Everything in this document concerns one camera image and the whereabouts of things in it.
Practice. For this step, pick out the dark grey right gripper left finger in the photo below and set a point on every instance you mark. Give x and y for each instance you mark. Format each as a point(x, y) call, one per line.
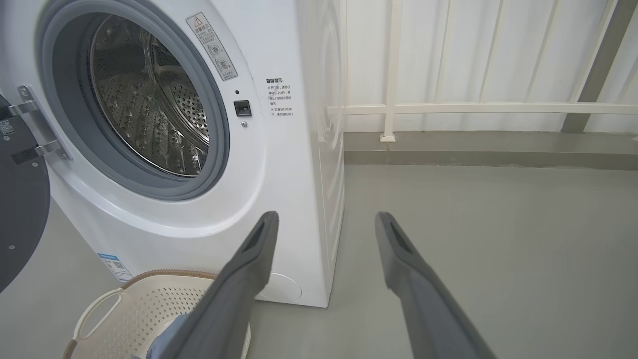
point(234, 299)

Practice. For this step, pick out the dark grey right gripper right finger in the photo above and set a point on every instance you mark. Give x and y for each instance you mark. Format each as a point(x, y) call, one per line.
point(428, 309)

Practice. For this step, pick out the blue cartoon garment with pen mark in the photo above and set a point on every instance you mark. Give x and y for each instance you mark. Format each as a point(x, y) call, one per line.
point(162, 339)

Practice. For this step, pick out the black round glass washer door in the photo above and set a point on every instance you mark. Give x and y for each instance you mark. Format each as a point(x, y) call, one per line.
point(22, 209)

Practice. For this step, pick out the white front-load washing machine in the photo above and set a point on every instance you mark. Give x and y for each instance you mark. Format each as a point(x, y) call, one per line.
point(279, 174)

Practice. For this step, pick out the black door latch socket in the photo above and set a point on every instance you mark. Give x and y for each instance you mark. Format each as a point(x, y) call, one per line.
point(242, 108)

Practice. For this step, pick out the perforated steel washer drum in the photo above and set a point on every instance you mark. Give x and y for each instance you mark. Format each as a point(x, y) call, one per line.
point(144, 99)

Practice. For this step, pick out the metal door hinge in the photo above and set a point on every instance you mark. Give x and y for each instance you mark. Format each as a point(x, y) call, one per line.
point(40, 124)

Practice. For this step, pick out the round white filter cover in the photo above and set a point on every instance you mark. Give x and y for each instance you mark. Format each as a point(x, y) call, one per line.
point(284, 288)

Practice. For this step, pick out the white perforated brown-rimmed laundry basket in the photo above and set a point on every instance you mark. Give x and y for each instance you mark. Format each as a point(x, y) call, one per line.
point(134, 309)

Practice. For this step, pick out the blue energy label sticker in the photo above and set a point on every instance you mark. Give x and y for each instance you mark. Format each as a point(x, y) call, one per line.
point(114, 267)

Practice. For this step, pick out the printed text notice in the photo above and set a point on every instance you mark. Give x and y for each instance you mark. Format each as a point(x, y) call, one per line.
point(279, 97)

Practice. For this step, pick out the white metal railing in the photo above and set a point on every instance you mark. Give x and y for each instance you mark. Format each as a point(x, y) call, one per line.
point(391, 75)

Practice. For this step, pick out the grey warning sticker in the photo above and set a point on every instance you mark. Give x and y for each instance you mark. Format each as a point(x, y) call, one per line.
point(212, 46)

